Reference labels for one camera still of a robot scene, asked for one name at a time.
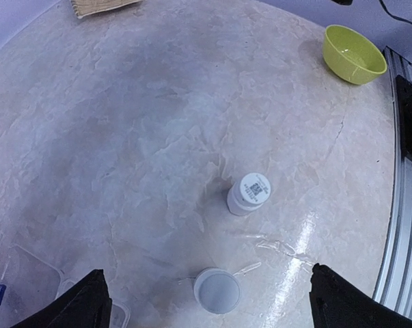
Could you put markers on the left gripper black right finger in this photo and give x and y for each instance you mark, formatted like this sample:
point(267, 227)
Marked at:
point(337, 303)

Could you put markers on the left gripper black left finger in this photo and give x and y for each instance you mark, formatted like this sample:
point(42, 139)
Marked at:
point(86, 304)

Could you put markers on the clear plastic pill organizer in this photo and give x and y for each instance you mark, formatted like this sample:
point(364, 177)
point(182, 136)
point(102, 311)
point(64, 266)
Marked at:
point(28, 285)

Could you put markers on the white pill bottle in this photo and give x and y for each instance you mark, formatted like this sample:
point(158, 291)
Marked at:
point(248, 194)
point(217, 291)

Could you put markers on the lime green bowl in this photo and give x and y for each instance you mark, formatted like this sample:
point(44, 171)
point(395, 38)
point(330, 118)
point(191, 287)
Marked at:
point(351, 56)

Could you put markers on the woven bamboo tray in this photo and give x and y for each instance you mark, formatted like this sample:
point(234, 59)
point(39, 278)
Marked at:
point(83, 8)

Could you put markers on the front aluminium rail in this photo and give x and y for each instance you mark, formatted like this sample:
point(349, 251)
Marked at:
point(394, 283)

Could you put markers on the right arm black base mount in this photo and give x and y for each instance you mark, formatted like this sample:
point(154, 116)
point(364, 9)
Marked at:
point(410, 116)

